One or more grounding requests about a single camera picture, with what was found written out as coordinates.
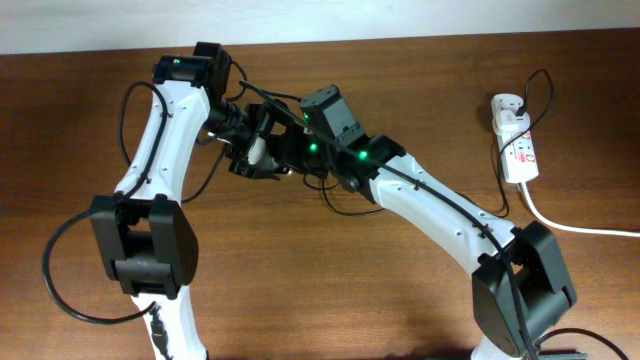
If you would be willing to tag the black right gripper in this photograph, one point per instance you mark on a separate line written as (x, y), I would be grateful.
(286, 150)

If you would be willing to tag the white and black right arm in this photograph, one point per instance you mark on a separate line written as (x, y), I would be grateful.
(521, 286)

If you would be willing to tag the white USB charger plug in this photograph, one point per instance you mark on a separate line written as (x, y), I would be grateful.
(507, 121)

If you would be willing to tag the black Samsung smartphone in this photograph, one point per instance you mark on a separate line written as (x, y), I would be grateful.
(258, 153)

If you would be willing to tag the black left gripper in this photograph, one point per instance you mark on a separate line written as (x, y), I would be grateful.
(240, 151)

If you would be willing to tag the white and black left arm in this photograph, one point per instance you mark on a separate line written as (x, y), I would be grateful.
(145, 240)

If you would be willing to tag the white power strip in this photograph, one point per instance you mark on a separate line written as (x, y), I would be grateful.
(518, 160)

